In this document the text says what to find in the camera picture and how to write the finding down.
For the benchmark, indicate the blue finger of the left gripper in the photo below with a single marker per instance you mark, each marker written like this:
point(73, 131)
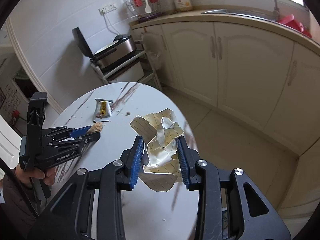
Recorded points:
point(78, 132)
point(87, 140)

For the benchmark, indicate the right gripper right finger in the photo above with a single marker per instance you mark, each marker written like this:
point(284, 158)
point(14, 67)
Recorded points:
point(192, 173)

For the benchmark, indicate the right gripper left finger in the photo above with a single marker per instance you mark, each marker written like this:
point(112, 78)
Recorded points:
point(132, 161)

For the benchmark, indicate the brown ginger piece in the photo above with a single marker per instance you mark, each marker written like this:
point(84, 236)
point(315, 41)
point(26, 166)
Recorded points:
point(96, 127)

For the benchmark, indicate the lined paper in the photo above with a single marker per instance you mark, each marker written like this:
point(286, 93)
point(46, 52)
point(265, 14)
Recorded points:
point(160, 168)

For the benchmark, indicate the person's left hand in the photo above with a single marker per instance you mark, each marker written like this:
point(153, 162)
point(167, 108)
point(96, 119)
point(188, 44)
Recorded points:
point(25, 176)

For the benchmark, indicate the silver yellow snack wrapper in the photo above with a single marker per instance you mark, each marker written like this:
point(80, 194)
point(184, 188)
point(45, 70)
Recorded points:
point(103, 112)

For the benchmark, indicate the round white marble table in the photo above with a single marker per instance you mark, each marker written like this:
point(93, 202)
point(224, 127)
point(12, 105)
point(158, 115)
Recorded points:
point(100, 196)

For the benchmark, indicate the black rice cooker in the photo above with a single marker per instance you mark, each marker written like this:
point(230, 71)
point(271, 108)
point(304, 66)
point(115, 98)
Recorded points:
point(121, 47)

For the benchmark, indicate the cream base cabinets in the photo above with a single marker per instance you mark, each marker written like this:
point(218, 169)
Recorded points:
point(261, 81)

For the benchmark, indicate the white rice spoon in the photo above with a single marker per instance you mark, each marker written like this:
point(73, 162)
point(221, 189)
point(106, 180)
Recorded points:
point(148, 9)

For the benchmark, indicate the steel sink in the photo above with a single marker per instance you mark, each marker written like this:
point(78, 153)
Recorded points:
point(239, 12)

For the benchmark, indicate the red plastic basin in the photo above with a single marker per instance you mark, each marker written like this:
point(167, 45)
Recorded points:
point(291, 22)

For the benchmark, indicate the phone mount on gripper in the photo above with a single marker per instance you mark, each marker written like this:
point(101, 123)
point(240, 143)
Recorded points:
point(35, 120)

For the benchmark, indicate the doorway frame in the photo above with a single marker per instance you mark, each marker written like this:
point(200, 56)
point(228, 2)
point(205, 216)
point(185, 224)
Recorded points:
point(19, 80)

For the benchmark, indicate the wall power socket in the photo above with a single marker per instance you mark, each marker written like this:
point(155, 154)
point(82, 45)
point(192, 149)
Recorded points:
point(108, 8)

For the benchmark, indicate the red cup wire rack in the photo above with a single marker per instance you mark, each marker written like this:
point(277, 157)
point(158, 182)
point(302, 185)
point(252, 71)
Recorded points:
point(137, 8)

